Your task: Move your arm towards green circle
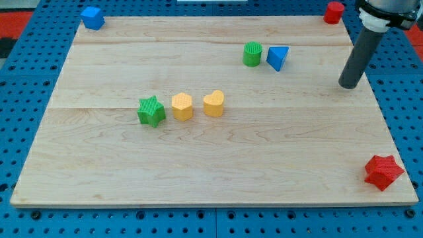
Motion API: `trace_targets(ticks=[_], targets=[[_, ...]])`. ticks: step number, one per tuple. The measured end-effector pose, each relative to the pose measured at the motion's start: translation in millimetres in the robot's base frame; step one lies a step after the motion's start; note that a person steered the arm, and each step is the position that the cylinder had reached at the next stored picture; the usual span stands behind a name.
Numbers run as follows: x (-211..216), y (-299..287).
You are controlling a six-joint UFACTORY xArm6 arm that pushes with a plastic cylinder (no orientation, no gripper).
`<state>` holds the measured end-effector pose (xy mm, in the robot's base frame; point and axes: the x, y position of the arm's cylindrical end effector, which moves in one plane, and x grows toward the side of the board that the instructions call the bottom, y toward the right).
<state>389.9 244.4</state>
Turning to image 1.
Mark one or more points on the wooden board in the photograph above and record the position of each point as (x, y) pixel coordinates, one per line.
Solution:
(293, 138)

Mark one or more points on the yellow heart block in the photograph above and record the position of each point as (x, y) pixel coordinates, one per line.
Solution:
(214, 104)

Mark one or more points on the yellow hexagon block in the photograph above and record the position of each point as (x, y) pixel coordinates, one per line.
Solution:
(182, 106)

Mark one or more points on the green star block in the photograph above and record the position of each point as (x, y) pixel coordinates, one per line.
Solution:
(151, 111)

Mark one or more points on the green cylinder block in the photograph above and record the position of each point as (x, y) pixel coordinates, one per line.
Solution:
(252, 54)

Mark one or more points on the blue triangle block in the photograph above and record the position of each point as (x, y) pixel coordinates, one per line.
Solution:
(277, 56)

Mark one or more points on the blue cube block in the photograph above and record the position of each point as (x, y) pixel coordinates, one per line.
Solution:
(92, 18)

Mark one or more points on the red cylinder block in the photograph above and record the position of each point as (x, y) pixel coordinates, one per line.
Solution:
(334, 12)

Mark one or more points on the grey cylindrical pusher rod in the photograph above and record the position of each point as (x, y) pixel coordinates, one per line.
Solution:
(360, 56)

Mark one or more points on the red star block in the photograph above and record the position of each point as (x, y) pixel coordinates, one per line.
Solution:
(382, 171)

